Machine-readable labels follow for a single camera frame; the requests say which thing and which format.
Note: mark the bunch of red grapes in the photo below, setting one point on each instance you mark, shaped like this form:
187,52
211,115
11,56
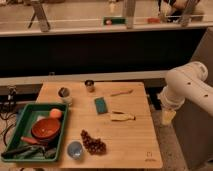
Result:
92,145

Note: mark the dark utensils in tray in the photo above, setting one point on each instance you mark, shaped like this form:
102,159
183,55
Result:
29,150

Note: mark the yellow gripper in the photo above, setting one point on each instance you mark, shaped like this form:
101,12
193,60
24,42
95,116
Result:
167,116

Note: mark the small metal cup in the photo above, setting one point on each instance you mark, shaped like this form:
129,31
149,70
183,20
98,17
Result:
89,84

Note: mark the green plastic tray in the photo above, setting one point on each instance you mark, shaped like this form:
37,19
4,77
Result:
32,113

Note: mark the blue cup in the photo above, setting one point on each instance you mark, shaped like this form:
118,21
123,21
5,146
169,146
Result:
75,150

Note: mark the grey metal post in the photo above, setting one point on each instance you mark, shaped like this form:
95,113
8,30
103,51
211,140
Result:
41,16

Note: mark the green sponge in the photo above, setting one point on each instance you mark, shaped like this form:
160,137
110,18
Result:
100,105

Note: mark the green box with red button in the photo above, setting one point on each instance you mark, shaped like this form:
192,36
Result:
113,20

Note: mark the red bowl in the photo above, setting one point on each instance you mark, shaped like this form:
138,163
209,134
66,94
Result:
45,128

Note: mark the orange fruit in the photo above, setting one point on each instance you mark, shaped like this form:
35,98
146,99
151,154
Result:
55,113

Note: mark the yellow banana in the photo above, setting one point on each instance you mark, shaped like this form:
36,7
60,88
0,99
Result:
120,116

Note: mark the orange carrot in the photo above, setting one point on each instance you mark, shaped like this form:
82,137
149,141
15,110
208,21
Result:
30,140

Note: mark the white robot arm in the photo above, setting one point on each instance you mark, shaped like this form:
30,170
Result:
185,82

